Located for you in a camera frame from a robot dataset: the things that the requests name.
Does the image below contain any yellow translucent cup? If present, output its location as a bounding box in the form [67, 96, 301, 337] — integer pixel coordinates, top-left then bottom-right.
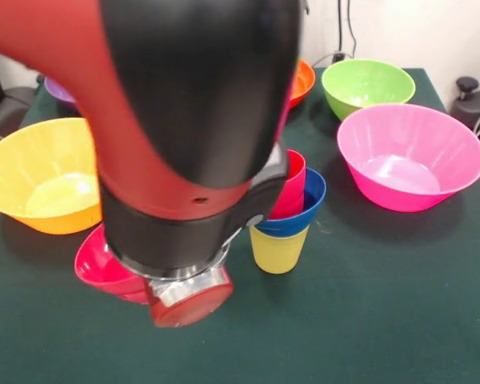
[250, 223, 310, 275]

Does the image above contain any orange bowl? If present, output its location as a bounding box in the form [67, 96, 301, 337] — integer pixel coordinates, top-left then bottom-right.
[289, 58, 317, 110]

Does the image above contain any purple bowl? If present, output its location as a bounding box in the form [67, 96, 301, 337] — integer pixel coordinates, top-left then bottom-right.
[43, 76, 80, 111]

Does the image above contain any red cup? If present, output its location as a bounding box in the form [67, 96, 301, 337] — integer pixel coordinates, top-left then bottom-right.
[270, 150, 307, 220]

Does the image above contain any large yellow-orange bowl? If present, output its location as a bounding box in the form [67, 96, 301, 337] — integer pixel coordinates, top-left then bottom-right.
[0, 117, 104, 235]

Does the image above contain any small red bowl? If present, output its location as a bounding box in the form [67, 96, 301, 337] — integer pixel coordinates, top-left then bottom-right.
[74, 223, 151, 306]

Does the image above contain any small blue bowl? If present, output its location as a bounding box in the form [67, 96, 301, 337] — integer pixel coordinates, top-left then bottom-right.
[255, 166, 328, 237]

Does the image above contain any large pink bowl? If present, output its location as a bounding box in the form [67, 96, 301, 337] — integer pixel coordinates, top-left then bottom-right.
[336, 103, 480, 214]

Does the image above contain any large light green bowl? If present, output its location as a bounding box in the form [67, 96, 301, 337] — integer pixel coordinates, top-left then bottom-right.
[321, 58, 416, 122]

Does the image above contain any black round base with knob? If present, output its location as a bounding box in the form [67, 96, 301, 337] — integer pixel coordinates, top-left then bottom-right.
[450, 75, 480, 153]

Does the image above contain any black wall cable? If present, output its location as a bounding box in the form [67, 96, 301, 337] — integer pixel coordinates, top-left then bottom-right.
[335, 0, 359, 57]

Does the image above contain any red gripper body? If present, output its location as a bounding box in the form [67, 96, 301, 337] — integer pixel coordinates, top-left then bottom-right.
[146, 266, 235, 329]

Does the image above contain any dark green tablecloth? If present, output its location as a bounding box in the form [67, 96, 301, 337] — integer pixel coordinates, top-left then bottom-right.
[0, 66, 480, 384]

